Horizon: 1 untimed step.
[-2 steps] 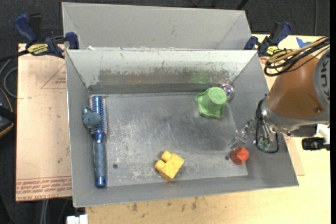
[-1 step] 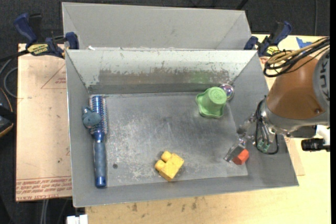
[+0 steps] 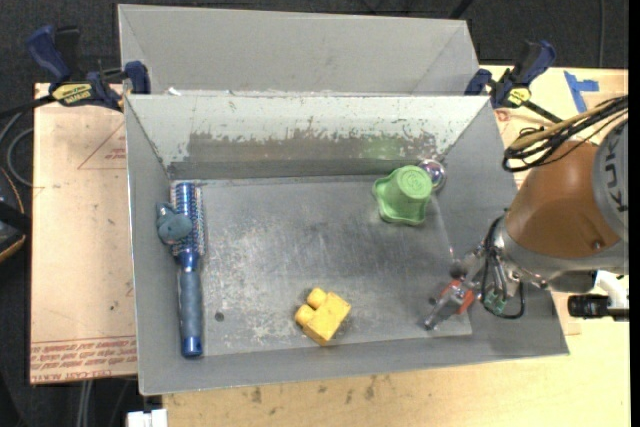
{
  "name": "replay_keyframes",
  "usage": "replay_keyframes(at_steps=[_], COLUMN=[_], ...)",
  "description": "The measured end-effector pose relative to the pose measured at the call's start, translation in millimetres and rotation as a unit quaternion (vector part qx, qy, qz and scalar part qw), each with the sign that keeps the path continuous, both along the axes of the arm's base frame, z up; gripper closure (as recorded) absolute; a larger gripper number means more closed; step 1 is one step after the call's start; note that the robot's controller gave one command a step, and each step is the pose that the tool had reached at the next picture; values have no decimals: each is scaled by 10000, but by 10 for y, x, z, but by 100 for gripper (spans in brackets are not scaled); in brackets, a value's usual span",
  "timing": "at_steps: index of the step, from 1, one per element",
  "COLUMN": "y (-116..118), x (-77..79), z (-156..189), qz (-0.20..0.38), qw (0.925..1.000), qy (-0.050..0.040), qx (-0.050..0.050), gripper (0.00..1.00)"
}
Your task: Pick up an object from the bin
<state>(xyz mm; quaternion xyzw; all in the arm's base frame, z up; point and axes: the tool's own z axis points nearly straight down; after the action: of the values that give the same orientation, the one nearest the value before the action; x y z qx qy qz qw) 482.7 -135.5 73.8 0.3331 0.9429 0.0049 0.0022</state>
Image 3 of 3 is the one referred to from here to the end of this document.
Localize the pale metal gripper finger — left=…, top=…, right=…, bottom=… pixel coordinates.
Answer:
left=424, top=298, right=455, bottom=332

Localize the orange-red small object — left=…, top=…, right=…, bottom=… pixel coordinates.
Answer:
left=438, top=278, right=476, bottom=317

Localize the green plastic cup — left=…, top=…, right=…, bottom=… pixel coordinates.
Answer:
left=371, top=164, right=434, bottom=227

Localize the shiny silver ball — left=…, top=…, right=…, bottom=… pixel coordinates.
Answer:
left=416, top=158, right=447, bottom=192

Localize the yellow toy building block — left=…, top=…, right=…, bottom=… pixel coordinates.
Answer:
left=293, top=286, right=353, bottom=347

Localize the grey metal bin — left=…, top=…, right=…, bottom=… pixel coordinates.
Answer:
left=117, top=3, right=571, bottom=397

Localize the blue round hairbrush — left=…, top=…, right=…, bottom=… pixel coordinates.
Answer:
left=169, top=181, right=209, bottom=359

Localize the grey-blue toy animal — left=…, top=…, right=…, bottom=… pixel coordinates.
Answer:
left=155, top=201, right=194, bottom=245

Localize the brown cardboard board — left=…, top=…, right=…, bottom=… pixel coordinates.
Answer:
left=29, top=64, right=629, bottom=386

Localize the black cylinder on white bracket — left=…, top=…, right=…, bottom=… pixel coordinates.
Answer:
left=566, top=268, right=630, bottom=322

